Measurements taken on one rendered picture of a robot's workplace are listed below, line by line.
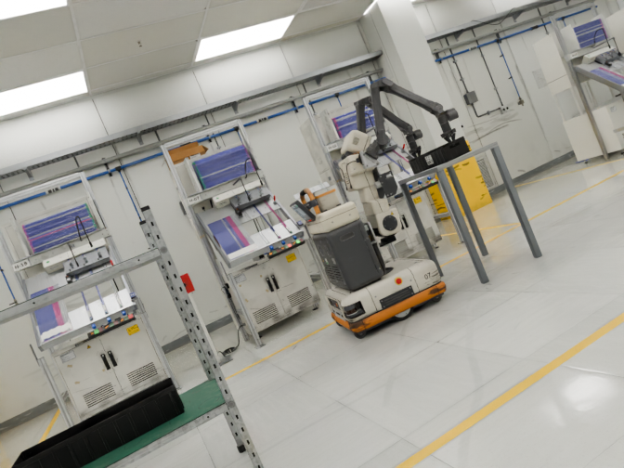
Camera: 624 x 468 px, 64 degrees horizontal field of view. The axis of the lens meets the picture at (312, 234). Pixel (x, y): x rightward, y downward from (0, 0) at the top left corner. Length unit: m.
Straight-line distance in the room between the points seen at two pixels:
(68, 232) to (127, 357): 1.12
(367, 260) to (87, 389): 2.43
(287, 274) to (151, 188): 2.24
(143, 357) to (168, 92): 3.30
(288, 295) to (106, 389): 1.64
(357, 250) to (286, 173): 3.38
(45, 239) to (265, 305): 1.86
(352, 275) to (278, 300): 1.48
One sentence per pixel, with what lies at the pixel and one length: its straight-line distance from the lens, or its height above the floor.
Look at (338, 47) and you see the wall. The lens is 7.19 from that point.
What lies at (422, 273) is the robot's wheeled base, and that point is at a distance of 3.22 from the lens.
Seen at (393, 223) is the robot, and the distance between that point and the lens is 3.36.
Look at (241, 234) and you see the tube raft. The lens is 4.27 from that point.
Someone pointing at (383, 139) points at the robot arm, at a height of 1.09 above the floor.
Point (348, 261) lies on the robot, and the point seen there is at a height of 0.48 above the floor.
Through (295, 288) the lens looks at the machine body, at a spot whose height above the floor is 0.26.
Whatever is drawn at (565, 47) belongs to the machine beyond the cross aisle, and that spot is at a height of 1.47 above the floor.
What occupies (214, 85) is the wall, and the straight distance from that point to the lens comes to 6.48.
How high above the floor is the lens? 0.86
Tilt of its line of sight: 3 degrees down
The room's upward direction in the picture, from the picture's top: 23 degrees counter-clockwise
